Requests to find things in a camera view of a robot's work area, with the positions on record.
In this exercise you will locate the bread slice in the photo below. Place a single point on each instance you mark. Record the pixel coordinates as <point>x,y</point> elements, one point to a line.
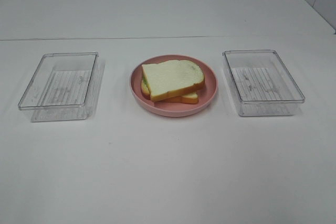
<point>172,78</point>
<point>191,98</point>

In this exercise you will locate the pink round plate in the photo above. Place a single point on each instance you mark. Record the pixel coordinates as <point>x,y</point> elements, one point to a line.
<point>205,95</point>

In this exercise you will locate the clear left plastic container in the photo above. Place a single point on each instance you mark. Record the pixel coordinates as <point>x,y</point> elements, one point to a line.
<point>64,87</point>

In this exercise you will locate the clear plastic container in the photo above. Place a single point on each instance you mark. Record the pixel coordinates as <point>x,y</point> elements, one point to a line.
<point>64,87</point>
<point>260,83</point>

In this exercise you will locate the clear right plastic container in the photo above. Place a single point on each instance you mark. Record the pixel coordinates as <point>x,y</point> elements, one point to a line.
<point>260,83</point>

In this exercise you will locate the green lettuce leaf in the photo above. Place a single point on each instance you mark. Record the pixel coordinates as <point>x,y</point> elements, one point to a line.
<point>144,79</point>

